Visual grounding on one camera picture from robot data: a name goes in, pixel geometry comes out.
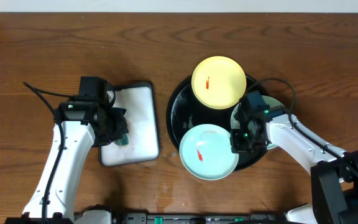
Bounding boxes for green yellow sponge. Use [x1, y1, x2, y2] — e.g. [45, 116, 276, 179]
[113, 134, 129, 147]

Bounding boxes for light blue plate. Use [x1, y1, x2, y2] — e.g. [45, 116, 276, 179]
[179, 124, 239, 180]

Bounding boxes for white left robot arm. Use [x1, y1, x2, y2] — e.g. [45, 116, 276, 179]
[23, 101, 129, 223]

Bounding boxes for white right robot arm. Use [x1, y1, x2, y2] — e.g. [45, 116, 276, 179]
[231, 103, 358, 224]

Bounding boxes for white rectangular tray black rim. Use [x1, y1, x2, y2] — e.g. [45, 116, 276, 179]
[99, 82, 160, 167]

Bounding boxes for round black tray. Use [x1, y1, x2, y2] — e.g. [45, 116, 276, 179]
[165, 73, 276, 172]

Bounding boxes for pale green plate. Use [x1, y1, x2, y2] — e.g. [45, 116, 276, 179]
[231, 95, 283, 150]

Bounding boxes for yellow plate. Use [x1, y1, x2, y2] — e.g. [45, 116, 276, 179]
[191, 56, 247, 110]

